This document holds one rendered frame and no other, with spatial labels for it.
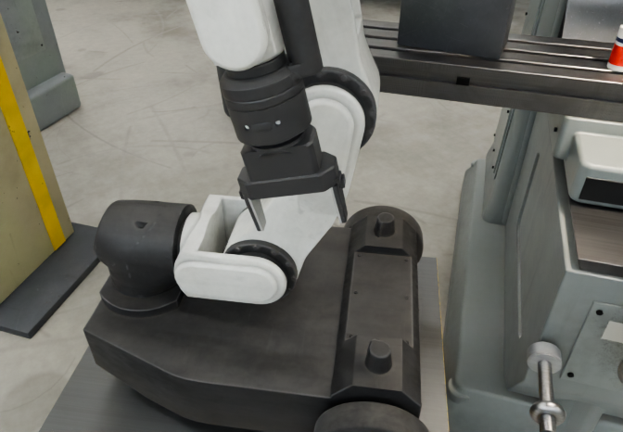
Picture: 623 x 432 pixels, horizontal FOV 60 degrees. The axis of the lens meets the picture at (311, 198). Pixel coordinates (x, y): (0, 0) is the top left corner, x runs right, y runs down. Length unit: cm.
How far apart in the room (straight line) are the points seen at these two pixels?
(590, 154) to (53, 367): 156
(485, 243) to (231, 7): 149
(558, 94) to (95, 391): 111
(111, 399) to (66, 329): 76
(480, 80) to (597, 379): 63
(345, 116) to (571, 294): 55
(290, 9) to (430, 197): 189
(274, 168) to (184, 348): 52
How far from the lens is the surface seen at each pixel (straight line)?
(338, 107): 74
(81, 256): 216
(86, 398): 125
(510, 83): 118
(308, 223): 92
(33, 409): 180
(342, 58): 76
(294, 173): 62
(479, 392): 148
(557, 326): 113
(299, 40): 56
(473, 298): 168
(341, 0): 74
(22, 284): 214
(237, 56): 53
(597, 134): 123
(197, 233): 101
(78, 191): 258
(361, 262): 115
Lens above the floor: 137
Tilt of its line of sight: 36 degrees down
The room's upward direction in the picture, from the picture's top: straight up
